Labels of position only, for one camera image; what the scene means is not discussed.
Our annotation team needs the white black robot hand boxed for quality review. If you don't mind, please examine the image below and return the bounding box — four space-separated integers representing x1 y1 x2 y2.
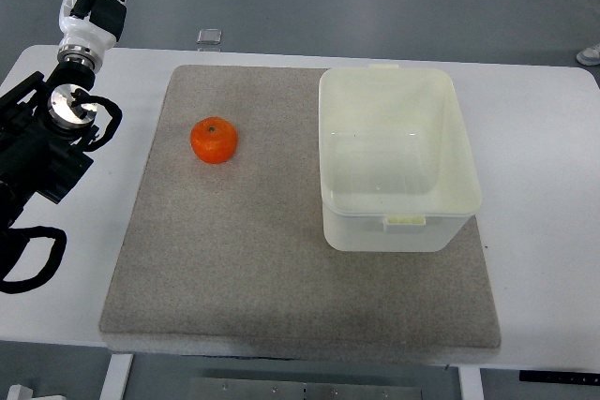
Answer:
59 0 128 53

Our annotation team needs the orange fruit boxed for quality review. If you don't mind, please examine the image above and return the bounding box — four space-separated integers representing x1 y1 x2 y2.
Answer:
189 116 238 164

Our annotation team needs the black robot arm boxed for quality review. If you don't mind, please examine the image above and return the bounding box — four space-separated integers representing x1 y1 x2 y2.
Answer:
1 44 123 230

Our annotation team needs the translucent white plastic box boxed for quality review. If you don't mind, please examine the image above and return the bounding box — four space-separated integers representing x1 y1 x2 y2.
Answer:
318 66 482 252

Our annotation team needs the small clear floor plate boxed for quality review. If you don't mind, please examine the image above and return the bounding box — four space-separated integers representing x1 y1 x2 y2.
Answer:
197 28 222 46

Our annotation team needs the grey foam mat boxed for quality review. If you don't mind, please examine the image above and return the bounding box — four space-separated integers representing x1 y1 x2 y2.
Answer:
98 66 501 363

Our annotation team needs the white table leg left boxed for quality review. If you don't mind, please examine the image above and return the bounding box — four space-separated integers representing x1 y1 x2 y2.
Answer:
99 354 133 400

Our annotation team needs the white table leg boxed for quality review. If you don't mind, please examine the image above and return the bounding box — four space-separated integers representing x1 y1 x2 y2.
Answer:
458 366 485 400
99 354 133 400

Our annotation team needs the white object bottom left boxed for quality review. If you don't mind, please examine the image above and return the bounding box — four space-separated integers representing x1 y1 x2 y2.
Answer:
6 384 33 400

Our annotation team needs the white blue shoe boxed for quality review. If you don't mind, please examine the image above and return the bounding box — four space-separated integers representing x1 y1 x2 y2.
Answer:
576 43 600 67

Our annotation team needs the white table leg right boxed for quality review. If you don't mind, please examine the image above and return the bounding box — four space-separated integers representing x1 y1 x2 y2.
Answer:
458 366 485 400

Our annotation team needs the black table control panel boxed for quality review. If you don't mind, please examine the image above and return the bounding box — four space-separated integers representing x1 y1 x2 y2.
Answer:
518 370 600 386

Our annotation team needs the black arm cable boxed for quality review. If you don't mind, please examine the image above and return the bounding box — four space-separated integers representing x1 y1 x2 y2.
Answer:
0 225 68 295

